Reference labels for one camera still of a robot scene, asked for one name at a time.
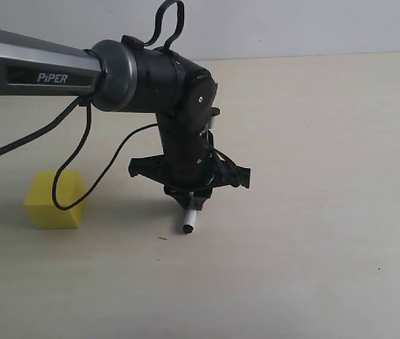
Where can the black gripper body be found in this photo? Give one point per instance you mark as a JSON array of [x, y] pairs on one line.
[[207, 176]]

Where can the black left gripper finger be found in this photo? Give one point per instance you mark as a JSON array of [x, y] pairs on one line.
[[183, 198]]

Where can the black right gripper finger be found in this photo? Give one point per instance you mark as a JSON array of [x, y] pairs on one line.
[[199, 198]]

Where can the black and white marker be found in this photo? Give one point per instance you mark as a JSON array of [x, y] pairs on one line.
[[189, 221]]

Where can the yellow cube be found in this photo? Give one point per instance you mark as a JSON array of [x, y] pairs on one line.
[[39, 205]]

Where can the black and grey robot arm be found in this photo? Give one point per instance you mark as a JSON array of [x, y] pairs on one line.
[[124, 76]]

